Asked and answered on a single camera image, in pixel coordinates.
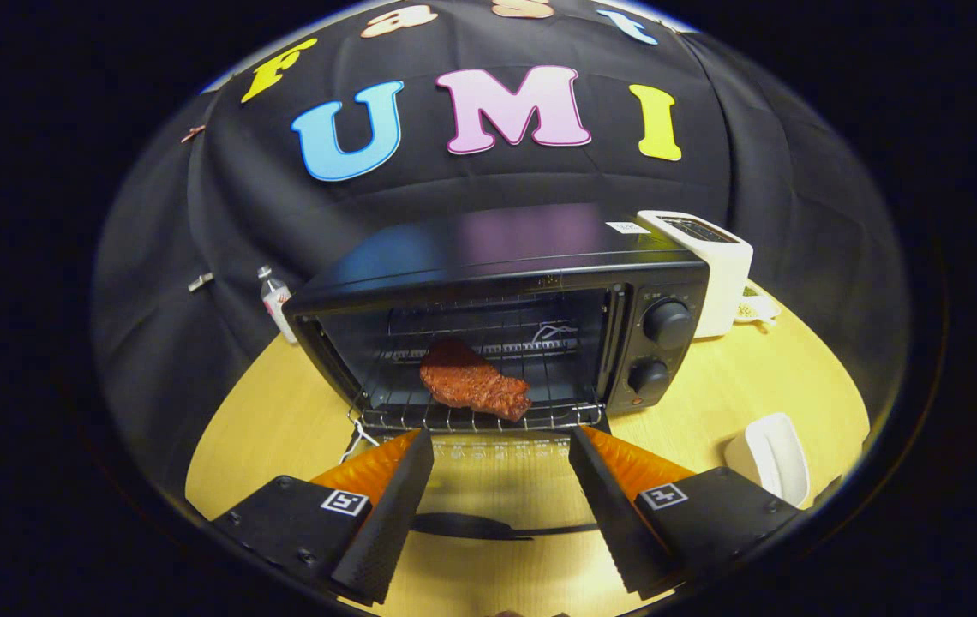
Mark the reddish brown steak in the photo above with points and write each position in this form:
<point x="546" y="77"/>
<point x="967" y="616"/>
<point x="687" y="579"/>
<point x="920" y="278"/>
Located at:
<point x="471" y="381"/>

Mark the white plastic tray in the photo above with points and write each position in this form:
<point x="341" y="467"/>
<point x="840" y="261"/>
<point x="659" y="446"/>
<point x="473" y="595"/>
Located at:
<point x="767" y="454"/>

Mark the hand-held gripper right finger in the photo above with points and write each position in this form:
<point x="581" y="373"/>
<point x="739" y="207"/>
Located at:
<point x="613" y="514"/>

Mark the white divided dish with beans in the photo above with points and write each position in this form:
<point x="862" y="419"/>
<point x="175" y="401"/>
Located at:
<point x="758" y="307"/>

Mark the white pop-up toaster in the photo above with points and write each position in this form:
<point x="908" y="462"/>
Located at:
<point x="724" y="274"/>

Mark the pink clip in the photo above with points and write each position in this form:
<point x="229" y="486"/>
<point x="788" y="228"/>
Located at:
<point x="194" y="133"/>

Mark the black toaster oven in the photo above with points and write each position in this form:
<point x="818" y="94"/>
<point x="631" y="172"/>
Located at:
<point x="497" y="248"/>

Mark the silver metal clip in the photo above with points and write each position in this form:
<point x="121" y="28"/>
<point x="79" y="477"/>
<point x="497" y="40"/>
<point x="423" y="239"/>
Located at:
<point x="200" y="282"/>

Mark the small clear plastic bottle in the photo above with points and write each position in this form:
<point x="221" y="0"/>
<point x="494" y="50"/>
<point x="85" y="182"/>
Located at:
<point x="276" y="304"/>

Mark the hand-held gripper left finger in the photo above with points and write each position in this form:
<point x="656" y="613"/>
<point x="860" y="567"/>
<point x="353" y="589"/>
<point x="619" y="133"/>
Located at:
<point x="390" y="523"/>

